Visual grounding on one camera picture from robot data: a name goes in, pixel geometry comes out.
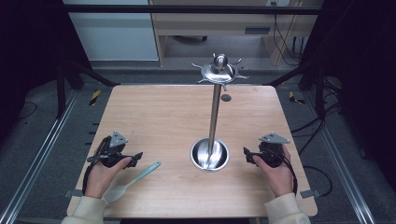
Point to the person's right hand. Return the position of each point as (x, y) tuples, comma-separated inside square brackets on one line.
[(277, 179)]

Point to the steel utensil hanging rack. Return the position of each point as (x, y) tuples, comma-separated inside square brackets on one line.
[(214, 124)]

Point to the light wooden desk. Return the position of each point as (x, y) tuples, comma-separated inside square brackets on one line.
[(218, 25)]

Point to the black frame crossbar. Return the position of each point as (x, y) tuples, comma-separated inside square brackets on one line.
[(186, 9)]

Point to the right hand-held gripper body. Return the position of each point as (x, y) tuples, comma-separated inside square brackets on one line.
[(271, 151)]

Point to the black metal stand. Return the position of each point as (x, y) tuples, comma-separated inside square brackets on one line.
[(62, 90), (319, 90)]

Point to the aluminium floor rail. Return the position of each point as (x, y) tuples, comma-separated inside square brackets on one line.
[(37, 155), (341, 168)]

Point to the white cabinet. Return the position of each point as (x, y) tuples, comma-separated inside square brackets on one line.
[(115, 34)]

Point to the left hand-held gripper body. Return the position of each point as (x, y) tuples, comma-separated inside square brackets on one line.
[(117, 139)]

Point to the grey metal table bracket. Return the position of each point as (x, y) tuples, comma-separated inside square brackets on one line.
[(72, 193), (310, 193)]

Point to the yellow black striped tape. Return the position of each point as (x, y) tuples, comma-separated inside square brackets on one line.
[(294, 98), (95, 97)]

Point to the person's left hand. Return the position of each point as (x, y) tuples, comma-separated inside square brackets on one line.
[(100, 179)]

